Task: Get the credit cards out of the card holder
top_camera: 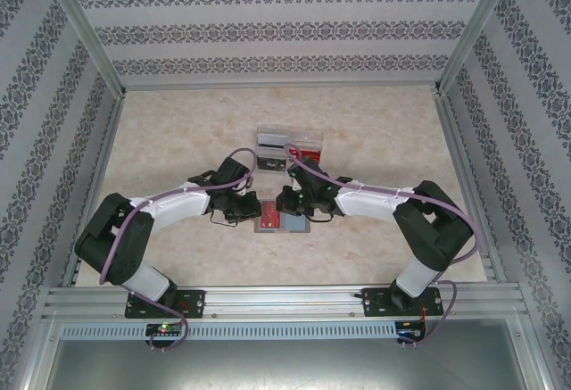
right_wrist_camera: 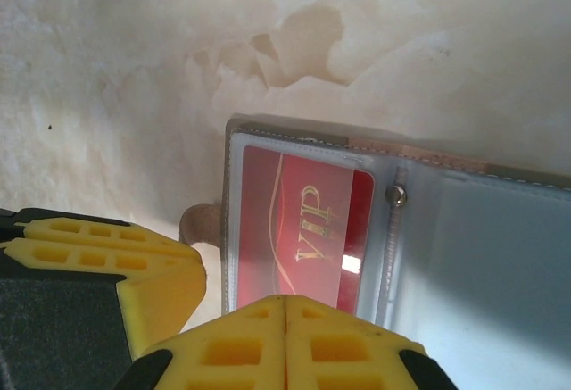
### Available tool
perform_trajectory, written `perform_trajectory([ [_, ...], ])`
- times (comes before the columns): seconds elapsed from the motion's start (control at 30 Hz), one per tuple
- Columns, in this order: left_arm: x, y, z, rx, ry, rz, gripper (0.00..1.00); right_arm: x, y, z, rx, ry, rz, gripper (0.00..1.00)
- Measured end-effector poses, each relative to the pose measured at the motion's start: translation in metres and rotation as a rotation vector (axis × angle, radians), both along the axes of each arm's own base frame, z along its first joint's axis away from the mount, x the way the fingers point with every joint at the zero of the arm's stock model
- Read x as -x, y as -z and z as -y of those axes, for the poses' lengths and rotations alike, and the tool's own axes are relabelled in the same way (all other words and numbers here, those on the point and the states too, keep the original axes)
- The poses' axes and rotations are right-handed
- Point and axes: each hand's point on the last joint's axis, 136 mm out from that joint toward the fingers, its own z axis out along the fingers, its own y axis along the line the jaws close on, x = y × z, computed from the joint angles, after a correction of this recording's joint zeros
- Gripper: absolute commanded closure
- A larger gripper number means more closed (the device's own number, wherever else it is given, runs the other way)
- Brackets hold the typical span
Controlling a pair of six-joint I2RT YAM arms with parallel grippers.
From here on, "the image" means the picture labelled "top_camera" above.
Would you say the grey metal sheet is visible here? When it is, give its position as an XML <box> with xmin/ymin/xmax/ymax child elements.
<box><xmin>25</xmin><ymin>336</ymin><xmax>550</xmax><ymax>390</ymax></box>

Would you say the silver VIP card stack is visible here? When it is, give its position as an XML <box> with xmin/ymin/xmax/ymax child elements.
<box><xmin>258</xmin><ymin>132</ymin><xmax>287</xmax><ymax>151</ymax></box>

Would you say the black VIP card stack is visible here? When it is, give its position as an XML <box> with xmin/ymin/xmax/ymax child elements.
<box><xmin>258</xmin><ymin>156</ymin><xmax>287</xmax><ymax>172</ymax></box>

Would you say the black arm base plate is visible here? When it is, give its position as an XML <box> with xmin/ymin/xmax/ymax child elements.
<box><xmin>124</xmin><ymin>288</ymin><xmax>208</xmax><ymax>320</ymax></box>
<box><xmin>361</xmin><ymin>286</ymin><xmax>445</xmax><ymax>319</ymax></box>

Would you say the slotted grey cable duct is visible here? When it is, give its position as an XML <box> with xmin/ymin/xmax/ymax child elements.
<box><xmin>59</xmin><ymin>321</ymin><xmax>399</xmax><ymax>339</ymax></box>

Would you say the taupe leather card holder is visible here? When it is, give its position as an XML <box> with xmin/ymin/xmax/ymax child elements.
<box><xmin>252</xmin><ymin>210</ymin><xmax>312</xmax><ymax>236</ymax></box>

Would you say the aluminium frame post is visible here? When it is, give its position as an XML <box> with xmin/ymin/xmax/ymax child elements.
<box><xmin>38</xmin><ymin>0</ymin><xmax>128</xmax><ymax>97</ymax></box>
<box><xmin>433</xmin><ymin>0</ymin><xmax>524</xmax><ymax>95</ymax></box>

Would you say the aluminium frame rail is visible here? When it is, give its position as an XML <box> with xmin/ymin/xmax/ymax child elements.
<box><xmin>41</xmin><ymin>283</ymin><xmax>533</xmax><ymax>320</ymax></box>

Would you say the clear acrylic card stand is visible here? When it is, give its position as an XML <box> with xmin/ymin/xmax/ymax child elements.
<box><xmin>255</xmin><ymin>125</ymin><xmax>326</xmax><ymax>173</ymax></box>

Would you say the small controller circuit board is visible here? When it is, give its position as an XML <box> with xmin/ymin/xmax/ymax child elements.
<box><xmin>145</xmin><ymin>323</ymin><xmax>185</xmax><ymax>338</ymax></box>
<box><xmin>396</xmin><ymin>319</ymin><xmax>427</xmax><ymax>340</ymax></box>

